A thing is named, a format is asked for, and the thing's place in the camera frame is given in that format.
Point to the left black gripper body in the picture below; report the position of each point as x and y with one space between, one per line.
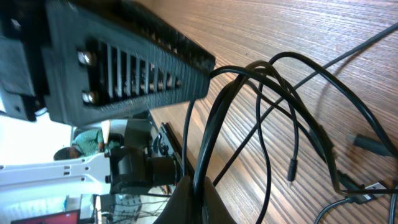
163 171

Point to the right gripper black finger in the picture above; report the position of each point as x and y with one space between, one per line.
114 59

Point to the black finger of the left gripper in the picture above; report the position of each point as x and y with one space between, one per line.
184 208

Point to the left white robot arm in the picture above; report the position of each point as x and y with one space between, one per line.
122 171

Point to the person in green shirt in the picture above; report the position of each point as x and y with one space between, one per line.
87 143

